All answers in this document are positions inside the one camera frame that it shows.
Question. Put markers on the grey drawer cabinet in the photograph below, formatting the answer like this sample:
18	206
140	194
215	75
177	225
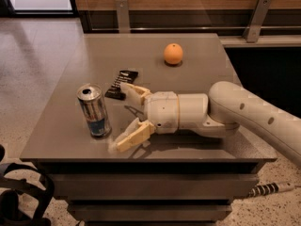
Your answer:
179	179

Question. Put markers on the black snack bar wrapper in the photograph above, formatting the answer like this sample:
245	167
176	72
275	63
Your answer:
125	76

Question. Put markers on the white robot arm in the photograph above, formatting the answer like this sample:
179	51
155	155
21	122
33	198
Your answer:
216	114

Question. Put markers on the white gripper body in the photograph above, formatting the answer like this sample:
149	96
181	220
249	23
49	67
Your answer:
162	111

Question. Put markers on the orange fruit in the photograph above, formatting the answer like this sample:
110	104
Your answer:
173	53

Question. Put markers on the left metal wall bracket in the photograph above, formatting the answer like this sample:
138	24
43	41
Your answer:
123	17

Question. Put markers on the silver blue redbull can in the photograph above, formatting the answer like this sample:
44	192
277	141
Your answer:
90	97

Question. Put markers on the metal wall bracket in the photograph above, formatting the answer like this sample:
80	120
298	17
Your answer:
123	17
253	29

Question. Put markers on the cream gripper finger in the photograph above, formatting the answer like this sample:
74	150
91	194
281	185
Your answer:
135	94
135	134

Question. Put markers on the right metal wall bracket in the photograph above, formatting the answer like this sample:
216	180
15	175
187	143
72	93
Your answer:
253	29

